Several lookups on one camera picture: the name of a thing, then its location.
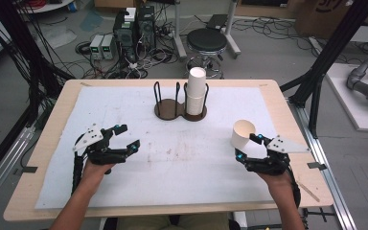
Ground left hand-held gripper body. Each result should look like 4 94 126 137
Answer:
72 123 132 166

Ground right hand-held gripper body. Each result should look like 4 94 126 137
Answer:
243 134 311 176

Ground white paper cup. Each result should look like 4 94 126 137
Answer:
230 119 257 150

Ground dark double cup holder rack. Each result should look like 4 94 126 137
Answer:
152 80 210 123

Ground stack of nested white cups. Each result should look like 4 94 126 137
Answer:
184 66 208 116

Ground person's right hand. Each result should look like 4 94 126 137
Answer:
256 171 294 192

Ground person's left hand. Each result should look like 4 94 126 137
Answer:
81 159 117 187

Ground black tape strip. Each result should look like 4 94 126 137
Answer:
12 166 39 176
307 161 328 172

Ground white table mat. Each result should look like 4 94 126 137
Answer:
34 85 281 210

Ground grey power supply unit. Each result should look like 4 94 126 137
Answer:
89 34 105 60
101 34 117 60

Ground person's khaki pants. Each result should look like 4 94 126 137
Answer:
114 213 230 230

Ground black computer tower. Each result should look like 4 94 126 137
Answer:
136 5 156 51
112 11 138 63

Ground white platform board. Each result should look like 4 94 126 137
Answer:
325 61 368 132

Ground white stand leg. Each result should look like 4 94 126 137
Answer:
223 0 242 59
172 0 189 60

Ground black round stool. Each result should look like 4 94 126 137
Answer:
185 27 228 80

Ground white box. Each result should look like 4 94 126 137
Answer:
124 7 138 23

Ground cardboard box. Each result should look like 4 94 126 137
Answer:
293 0 367 40

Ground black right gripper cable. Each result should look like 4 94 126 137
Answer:
286 166 303 210

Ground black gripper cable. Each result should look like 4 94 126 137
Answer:
70 152 84 196
286 166 303 210

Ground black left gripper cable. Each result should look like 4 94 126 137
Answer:
70 152 84 196

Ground aluminium rail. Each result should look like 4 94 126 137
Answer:
0 123 37 215
287 98 359 230

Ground tangle of floor cables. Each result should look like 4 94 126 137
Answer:
73 18 186 81

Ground black frame post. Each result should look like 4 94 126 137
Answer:
0 0 76 128
280 0 368 139

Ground red cable coil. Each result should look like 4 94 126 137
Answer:
24 0 48 10

